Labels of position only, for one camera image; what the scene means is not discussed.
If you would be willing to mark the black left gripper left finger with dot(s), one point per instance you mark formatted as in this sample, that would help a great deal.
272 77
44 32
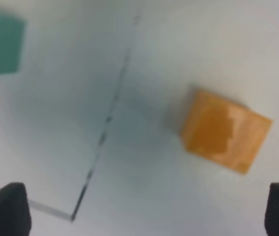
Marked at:
15 216

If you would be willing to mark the orange cube block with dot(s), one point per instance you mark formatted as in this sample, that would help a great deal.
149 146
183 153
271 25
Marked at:
223 131

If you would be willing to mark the teal template cube block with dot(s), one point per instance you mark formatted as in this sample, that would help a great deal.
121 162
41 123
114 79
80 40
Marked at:
12 31

